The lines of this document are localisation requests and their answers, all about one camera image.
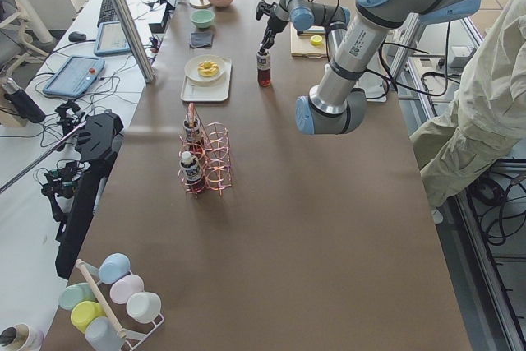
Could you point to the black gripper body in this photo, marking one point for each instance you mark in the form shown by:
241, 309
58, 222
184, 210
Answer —
272, 25

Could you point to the tea bottle white cap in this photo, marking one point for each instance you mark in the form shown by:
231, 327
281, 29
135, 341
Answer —
263, 67

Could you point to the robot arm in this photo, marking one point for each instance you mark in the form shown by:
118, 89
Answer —
303, 14
337, 105

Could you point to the cream serving tray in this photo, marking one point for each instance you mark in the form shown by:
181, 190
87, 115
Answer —
208, 92

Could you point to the outer tea bottle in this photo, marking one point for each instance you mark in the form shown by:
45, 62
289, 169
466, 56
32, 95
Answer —
194, 138

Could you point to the middle tea bottle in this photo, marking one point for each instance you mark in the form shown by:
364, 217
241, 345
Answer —
193, 176

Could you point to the bamboo cutting board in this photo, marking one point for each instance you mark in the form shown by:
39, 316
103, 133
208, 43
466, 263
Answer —
300, 45

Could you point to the half lemon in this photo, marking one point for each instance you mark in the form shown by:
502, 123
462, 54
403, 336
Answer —
316, 40

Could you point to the green ceramic bowl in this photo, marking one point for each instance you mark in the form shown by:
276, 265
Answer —
203, 18

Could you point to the grey folded cloth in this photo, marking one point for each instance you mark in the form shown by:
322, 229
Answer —
201, 39

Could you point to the white plate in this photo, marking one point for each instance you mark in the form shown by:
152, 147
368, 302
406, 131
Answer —
190, 68

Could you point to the blue teach pendant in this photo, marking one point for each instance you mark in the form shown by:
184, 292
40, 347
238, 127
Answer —
75, 76
111, 40

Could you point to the black keyboard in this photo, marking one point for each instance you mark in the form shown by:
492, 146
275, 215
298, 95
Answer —
107, 12

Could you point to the person in beige clothes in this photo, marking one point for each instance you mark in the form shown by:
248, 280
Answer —
486, 117

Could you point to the black water bottle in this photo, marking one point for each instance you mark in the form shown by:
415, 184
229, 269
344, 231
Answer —
23, 104

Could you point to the pastel cup rack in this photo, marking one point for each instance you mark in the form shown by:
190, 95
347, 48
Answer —
110, 306

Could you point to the braided ring pastry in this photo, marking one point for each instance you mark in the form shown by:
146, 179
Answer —
208, 68

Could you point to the aluminium frame post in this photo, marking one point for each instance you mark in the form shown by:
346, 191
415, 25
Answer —
134, 40

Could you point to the copper wire bottle rack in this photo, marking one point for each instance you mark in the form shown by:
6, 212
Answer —
215, 159

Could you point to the black camera stand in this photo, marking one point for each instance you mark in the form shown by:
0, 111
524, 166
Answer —
98, 143

